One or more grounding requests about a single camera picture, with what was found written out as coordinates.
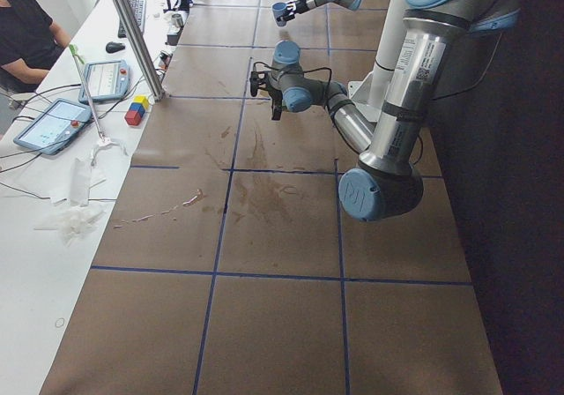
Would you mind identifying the teach pendant tablet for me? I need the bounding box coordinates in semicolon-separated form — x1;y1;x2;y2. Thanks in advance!
13;99;92;155
84;60;130;102

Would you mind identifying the near teach pendant tablet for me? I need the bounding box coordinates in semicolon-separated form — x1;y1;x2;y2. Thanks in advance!
13;99;92;155

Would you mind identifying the blue-grey plastic cup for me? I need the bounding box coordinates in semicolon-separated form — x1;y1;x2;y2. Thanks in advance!
271;2;287;27

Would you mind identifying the crumpled white tissue paper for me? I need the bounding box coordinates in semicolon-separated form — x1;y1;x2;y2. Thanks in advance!
33;137;127;245

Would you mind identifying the red block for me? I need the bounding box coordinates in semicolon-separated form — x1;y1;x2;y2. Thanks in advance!
124;110;143;126

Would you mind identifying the far teach pendant tablet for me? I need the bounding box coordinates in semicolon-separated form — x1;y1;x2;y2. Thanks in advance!
84;60;130;102

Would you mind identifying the blue block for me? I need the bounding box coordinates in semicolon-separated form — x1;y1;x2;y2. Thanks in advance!
129;102;145;116

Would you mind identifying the seated person in black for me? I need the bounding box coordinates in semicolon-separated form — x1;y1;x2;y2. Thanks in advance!
1;0;71;93

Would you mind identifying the metal can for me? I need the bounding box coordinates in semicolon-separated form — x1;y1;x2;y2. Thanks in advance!
170;12;184;28

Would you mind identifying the black keyboard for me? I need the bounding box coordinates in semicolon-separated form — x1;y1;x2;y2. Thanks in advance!
117;0;147;39

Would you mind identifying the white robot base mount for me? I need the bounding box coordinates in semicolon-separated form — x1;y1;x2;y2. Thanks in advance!
348;56;393;123

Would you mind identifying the yellow block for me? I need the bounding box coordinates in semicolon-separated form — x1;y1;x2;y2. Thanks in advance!
133;95;150;110

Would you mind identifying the aluminium profile post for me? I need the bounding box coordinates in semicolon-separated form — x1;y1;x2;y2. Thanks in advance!
112;0;165;102

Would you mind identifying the black computer mouse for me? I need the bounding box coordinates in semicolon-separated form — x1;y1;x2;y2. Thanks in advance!
105;41;125;54

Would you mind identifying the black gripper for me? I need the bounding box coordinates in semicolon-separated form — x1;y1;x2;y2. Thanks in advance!
269;89;283;121
284;0;310;21

